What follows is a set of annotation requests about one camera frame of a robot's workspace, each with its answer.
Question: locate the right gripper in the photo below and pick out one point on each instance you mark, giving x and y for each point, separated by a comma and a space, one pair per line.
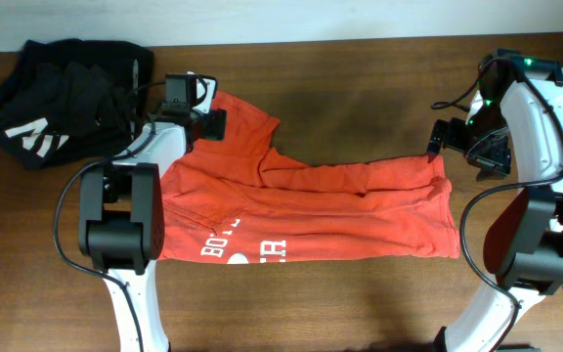
497, 161

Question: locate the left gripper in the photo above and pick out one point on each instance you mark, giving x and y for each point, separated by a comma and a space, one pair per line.
214, 120

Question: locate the red t-shirt white lettering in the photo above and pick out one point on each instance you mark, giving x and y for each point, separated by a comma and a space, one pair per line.
239, 201

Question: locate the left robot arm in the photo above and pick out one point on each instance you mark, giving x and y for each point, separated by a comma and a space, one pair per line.
121, 219

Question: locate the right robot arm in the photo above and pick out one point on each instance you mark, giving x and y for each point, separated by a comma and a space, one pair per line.
512, 133

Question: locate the black folded clothes pile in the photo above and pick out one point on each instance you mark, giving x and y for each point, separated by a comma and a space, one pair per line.
72, 99

